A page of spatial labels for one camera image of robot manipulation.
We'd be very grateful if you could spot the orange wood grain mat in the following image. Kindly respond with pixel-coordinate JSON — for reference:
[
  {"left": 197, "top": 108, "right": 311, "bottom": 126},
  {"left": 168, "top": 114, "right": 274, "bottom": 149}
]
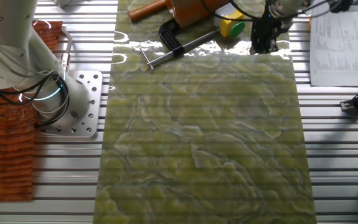
[{"left": 0, "top": 21, "right": 64, "bottom": 202}]

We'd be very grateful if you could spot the yellow box green push button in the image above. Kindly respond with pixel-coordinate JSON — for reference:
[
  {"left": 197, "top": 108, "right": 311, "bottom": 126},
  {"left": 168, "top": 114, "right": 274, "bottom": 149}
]
[{"left": 214, "top": 2, "right": 247, "bottom": 39}]

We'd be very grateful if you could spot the grey metal block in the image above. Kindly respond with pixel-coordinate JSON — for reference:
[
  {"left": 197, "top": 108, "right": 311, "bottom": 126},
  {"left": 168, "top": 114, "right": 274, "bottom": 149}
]
[{"left": 52, "top": 0, "right": 73, "bottom": 8}]

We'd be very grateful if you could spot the green marble pattern mat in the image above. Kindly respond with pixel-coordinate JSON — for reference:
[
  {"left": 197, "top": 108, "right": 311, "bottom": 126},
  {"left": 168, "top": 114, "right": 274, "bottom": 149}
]
[{"left": 93, "top": 0, "right": 318, "bottom": 224}]

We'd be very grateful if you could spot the black steel C-clamp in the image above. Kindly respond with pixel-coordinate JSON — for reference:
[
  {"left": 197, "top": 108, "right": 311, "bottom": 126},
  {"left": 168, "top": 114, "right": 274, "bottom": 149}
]
[{"left": 138, "top": 17, "right": 222, "bottom": 71}]

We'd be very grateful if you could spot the orange pot with handle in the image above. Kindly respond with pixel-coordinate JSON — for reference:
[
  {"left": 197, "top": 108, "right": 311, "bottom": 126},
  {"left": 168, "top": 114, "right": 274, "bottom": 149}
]
[{"left": 165, "top": 0, "right": 231, "bottom": 29}]

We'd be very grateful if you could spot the grey cable with metal connector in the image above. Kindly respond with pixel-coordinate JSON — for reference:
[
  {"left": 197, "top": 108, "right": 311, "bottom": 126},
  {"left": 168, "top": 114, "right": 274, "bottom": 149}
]
[{"left": 60, "top": 27, "right": 73, "bottom": 72}]

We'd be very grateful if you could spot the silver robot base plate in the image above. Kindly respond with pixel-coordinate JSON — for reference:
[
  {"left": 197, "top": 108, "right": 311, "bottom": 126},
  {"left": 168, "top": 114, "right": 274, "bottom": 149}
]
[{"left": 39, "top": 70, "right": 104, "bottom": 138}]

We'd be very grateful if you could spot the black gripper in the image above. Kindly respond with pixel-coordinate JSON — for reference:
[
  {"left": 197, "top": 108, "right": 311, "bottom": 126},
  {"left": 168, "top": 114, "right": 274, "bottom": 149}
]
[{"left": 249, "top": 11, "right": 280, "bottom": 55}]

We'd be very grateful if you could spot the black cable clip bracket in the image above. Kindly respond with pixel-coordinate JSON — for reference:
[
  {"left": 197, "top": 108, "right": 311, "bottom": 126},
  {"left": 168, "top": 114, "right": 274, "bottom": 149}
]
[{"left": 328, "top": 0, "right": 353, "bottom": 14}]

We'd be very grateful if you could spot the orange brown round rod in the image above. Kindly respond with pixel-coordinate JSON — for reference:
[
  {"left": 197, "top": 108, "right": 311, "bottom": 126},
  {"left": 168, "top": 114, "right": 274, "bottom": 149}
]
[{"left": 127, "top": 0, "right": 169, "bottom": 22}]

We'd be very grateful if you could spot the printed white paper sheet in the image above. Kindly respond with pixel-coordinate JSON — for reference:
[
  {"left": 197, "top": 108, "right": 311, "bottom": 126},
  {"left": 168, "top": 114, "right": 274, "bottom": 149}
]
[{"left": 309, "top": 0, "right": 358, "bottom": 88}]

